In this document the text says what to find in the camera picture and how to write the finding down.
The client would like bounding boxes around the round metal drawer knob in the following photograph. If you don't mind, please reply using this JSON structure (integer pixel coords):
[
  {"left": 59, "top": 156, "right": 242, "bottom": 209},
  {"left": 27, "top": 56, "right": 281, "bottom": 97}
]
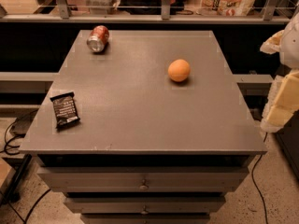
[{"left": 139, "top": 180, "right": 149, "bottom": 190}]

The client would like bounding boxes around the black floor cable right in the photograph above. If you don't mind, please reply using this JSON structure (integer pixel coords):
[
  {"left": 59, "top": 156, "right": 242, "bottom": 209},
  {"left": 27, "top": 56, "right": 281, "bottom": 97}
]
[{"left": 250, "top": 132, "right": 269, "bottom": 224}]

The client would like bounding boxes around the black rxbar chocolate wrapper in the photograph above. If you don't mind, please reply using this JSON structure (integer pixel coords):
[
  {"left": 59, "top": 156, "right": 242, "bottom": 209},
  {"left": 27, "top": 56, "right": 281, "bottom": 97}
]
[{"left": 50, "top": 92, "right": 80, "bottom": 129}]

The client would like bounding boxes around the black floor cables left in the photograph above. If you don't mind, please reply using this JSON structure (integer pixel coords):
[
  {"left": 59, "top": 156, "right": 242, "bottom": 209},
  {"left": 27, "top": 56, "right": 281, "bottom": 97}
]
[{"left": 0, "top": 109, "right": 51, "bottom": 224}]

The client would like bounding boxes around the lower metal drawer knob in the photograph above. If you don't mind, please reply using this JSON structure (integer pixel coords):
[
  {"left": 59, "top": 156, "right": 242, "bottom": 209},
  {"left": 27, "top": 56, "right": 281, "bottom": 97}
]
[{"left": 141, "top": 205, "right": 149, "bottom": 215}]

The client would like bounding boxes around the red soda can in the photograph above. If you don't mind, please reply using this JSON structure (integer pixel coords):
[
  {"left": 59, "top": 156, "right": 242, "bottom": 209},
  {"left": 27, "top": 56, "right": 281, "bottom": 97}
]
[{"left": 87, "top": 25, "right": 109, "bottom": 52}]

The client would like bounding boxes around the black bag behind glass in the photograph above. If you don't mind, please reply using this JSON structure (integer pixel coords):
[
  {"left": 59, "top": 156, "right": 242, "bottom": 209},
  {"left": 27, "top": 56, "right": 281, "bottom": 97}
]
[{"left": 118, "top": 0, "right": 187, "bottom": 15}]

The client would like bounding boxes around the metal glass railing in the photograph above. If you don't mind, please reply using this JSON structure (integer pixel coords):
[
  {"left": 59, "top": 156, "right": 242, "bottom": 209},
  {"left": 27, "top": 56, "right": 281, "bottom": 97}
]
[{"left": 0, "top": 0, "right": 299, "bottom": 24}]

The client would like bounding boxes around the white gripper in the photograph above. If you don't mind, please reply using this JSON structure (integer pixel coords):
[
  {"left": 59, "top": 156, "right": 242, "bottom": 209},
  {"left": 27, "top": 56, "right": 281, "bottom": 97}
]
[{"left": 260, "top": 13, "right": 299, "bottom": 133}]

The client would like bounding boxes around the grey drawer cabinet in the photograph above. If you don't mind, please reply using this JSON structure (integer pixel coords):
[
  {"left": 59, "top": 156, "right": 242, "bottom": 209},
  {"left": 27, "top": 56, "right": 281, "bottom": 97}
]
[{"left": 21, "top": 31, "right": 266, "bottom": 224}]

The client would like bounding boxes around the orange fruit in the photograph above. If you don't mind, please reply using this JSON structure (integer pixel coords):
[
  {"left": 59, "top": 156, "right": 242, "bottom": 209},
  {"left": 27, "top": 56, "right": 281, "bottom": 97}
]
[{"left": 167, "top": 59, "right": 191, "bottom": 82}]

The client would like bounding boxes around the dark power adapter box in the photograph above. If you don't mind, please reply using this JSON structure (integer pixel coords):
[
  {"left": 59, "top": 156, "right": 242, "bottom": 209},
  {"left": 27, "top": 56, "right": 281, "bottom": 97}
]
[{"left": 9, "top": 110, "right": 36, "bottom": 136}]

